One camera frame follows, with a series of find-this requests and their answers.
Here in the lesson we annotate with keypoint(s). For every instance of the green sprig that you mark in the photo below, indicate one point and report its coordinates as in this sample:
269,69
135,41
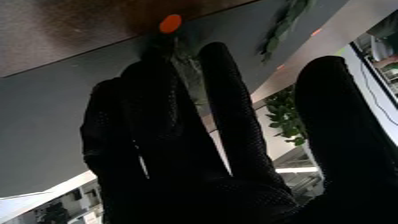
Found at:
283,30

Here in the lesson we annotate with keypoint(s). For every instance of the green potted plant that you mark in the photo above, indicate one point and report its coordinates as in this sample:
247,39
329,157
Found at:
285,116

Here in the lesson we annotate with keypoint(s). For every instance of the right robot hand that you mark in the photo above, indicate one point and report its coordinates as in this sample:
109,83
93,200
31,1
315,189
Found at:
178,173

